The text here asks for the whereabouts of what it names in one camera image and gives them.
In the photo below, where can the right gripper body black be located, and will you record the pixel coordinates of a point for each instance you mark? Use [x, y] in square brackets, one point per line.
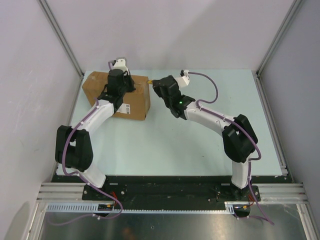
[157, 89]

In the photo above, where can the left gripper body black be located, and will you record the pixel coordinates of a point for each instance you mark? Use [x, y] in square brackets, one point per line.
[129, 85]

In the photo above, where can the brown cardboard express box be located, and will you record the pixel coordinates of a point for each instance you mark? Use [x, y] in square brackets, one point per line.
[139, 99]

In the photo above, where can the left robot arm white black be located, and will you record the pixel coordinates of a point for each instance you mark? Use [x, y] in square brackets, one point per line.
[73, 149]

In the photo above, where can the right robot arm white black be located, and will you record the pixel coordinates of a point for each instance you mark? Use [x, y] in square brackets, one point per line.
[238, 136]

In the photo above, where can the white shipping label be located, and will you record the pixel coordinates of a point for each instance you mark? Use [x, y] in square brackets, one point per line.
[125, 109]

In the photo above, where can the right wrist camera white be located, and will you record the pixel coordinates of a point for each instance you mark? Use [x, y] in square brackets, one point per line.
[183, 80]

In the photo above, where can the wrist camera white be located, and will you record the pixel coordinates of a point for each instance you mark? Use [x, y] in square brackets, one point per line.
[183, 80]
[120, 63]

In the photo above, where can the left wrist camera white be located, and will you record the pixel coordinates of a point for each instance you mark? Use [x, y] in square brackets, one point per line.
[120, 63]

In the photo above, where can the left aluminium frame post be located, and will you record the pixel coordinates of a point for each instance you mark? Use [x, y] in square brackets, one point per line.
[53, 22]

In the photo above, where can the aluminium frame post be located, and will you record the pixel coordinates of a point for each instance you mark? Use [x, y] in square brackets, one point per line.
[53, 22]
[280, 34]

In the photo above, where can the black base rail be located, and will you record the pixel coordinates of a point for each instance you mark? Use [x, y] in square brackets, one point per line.
[171, 192]

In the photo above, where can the white slotted cable duct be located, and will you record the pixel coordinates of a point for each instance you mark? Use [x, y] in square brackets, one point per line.
[104, 208]

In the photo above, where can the right aluminium frame post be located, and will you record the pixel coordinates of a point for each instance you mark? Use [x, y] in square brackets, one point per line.
[280, 34]

